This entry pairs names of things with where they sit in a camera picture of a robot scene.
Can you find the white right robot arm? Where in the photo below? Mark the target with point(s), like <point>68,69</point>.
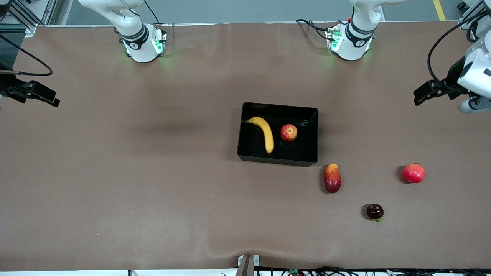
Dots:
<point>138,42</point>

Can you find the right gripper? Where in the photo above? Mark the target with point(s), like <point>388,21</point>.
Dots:
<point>7,86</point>

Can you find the black plastic box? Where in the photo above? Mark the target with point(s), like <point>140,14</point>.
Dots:
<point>295,153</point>

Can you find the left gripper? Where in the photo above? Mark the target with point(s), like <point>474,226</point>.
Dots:
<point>454,78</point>

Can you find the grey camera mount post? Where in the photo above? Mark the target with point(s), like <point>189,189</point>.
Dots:
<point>245,268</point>

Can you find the table cover sheet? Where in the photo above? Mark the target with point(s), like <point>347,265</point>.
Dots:
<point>153,172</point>

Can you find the red yellow mango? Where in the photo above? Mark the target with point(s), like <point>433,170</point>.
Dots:
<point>332,179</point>

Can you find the yellow banana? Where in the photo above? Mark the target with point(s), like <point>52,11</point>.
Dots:
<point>266,134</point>

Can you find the red yellow apple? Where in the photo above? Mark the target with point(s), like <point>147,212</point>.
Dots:
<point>288,133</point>

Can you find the dark purple mangosteen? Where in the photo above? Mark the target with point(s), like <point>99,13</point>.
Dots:
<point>374,211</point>

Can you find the aluminium frame profile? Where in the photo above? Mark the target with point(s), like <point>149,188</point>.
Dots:
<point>466,21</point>
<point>23,17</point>

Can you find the red pomegranate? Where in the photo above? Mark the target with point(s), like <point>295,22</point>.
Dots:
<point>413,173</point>

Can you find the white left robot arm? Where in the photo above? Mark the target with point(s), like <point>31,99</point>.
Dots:
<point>353,38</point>

